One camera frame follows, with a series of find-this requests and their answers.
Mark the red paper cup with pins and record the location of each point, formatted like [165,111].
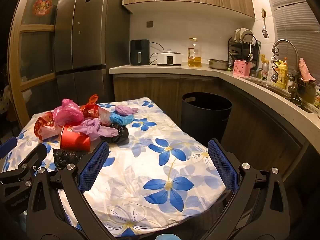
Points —
[74,141]

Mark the white bottle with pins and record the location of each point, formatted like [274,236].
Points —
[270,70]

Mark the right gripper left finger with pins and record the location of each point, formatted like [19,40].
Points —
[46,217]

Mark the red plastic bag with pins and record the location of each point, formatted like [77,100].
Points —
[91,109]

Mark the steel sink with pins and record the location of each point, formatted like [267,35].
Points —
[307,107]

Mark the wooden glass door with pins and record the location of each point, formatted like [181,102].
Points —
[32,79]

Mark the black trash bin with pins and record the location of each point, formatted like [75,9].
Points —
[205,116]

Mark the white slow cooker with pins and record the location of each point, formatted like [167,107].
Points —
[169,58]

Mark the hanging black spatula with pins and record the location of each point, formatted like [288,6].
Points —
[264,31]

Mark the pink plastic bag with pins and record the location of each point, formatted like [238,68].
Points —
[68,112]

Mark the cooking oil bottle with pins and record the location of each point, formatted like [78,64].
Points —
[194,53]

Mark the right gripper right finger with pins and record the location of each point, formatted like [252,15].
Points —
[258,208]

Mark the floral blue white tablecloth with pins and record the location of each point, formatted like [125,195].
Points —
[157,182]

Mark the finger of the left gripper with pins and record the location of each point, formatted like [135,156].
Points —
[28,166]
[8,146]

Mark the window blinds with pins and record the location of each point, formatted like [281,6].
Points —
[296,23]

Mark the pink cloth on faucet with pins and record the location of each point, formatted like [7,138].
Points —
[304,71]

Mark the dark steel refrigerator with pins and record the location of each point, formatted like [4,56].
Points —
[91,37]

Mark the beer can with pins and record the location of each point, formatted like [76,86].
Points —
[265,69]

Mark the pink utensil holder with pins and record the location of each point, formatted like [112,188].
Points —
[241,68]

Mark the black dish rack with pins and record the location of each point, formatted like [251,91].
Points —
[242,44]

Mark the stainless steel bowl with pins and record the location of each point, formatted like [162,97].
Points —
[218,64]

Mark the blue plastic glove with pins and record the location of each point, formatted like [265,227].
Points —
[121,120]

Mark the small purple glove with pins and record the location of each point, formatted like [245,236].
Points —
[125,110]

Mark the black air fryer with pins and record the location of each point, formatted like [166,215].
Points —
[139,52]

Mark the purple plastic glove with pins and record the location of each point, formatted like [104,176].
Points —
[94,129]

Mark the red white snack wrapper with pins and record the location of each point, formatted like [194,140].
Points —
[45,126]

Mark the yellow detergent bottle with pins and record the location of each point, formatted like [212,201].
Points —
[280,67]

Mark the wooden lower cabinets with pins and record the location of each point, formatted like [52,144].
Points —
[255,133]

